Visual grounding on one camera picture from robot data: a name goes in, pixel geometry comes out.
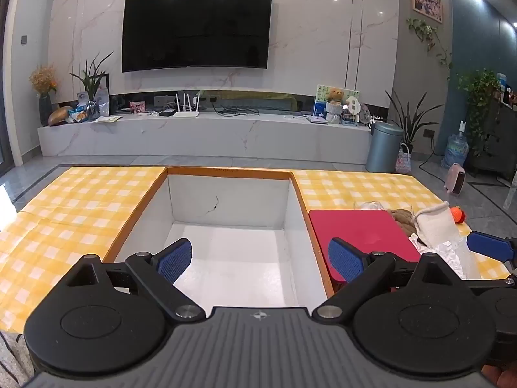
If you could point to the dark side cabinet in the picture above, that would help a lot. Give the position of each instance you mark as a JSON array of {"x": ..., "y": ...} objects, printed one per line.
[{"x": 496, "y": 141}]

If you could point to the small black box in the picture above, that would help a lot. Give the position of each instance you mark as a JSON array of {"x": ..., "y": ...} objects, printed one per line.
[{"x": 167, "y": 112}]

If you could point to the white cardboard box orange rim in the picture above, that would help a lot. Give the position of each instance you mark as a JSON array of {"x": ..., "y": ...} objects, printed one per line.
[{"x": 230, "y": 258}]

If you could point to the orange crochet fruit toy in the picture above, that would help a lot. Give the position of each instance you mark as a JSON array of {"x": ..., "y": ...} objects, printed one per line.
[{"x": 457, "y": 215}]

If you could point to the green plant in glass vase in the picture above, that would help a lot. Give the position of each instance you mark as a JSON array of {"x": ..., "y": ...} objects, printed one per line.
[{"x": 93, "y": 81}]

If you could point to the leafy green potted plant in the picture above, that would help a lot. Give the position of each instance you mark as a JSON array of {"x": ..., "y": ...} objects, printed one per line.
[{"x": 480, "y": 89}]

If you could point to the brown twisted towel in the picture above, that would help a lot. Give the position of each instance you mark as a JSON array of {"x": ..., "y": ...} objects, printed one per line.
[{"x": 400, "y": 218}]

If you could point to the brown round loaf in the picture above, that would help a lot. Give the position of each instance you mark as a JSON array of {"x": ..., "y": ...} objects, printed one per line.
[{"x": 59, "y": 116}]

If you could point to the yellow checked tablecloth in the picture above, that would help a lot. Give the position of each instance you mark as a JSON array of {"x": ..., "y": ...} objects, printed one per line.
[{"x": 80, "y": 210}]

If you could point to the white cellophane-wrapped gift bag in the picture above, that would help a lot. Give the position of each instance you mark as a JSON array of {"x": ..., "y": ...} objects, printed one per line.
[{"x": 438, "y": 226}]

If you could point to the teddy bear in white wrap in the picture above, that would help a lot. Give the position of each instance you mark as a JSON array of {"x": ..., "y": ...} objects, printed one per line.
[{"x": 334, "y": 103}]

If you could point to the flat white book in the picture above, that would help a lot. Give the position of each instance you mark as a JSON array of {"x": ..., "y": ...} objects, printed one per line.
[{"x": 317, "y": 119}]

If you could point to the blue water bottle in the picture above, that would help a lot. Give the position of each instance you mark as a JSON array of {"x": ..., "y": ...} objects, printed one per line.
[{"x": 455, "y": 149}]

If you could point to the white marble television cabinet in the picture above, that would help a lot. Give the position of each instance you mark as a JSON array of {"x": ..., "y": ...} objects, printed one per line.
[{"x": 202, "y": 135}]

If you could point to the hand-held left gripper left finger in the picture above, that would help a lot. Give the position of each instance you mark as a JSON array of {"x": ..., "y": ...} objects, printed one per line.
[{"x": 175, "y": 260}]

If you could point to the grey-blue trash can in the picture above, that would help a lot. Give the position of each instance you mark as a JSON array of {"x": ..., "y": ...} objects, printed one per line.
[{"x": 383, "y": 149}]

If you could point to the hanging vine plant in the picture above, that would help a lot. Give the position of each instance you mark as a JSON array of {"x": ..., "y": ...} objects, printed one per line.
[{"x": 428, "y": 32}]

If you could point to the dark vase with dried flowers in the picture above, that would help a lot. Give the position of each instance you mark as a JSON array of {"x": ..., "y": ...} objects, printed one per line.
[{"x": 45, "y": 107}]

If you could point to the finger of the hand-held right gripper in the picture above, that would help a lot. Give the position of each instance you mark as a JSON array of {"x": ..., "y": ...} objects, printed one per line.
[{"x": 486, "y": 244}]

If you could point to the pink photo card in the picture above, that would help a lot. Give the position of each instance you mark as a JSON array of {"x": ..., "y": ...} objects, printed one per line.
[{"x": 137, "y": 107}]

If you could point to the snack packets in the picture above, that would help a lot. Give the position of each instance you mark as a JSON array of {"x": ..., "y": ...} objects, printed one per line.
[{"x": 78, "y": 115}]

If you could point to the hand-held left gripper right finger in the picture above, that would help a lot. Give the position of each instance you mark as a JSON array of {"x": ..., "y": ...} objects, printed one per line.
[{"x": 345, "y": 260}]

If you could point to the long-leaf floor plant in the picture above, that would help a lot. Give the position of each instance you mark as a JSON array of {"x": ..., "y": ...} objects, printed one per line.
[{"x": 412, "y": 121}]

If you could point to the framed wall picture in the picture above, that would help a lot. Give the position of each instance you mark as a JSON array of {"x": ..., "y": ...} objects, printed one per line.
[{"x": 427, "y": 4}]

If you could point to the white blue plastic pack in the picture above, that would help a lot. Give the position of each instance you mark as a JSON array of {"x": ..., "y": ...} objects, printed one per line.
[{"x": 103, "y": 101}]

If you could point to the white wifi router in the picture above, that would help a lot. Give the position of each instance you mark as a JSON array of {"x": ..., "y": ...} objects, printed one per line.
[{"x": 186, "y": 112}]

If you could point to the black flat television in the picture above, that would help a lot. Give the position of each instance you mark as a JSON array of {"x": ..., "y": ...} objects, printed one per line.
[{"x": 198, "y": 28}]

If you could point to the pink space heater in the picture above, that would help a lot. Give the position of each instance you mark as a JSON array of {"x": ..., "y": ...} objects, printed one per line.
[{"x": 455, "y": 180}]

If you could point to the small woven basket bag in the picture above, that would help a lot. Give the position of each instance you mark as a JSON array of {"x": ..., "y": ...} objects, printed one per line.
[{"x": 402, "y": 161}]

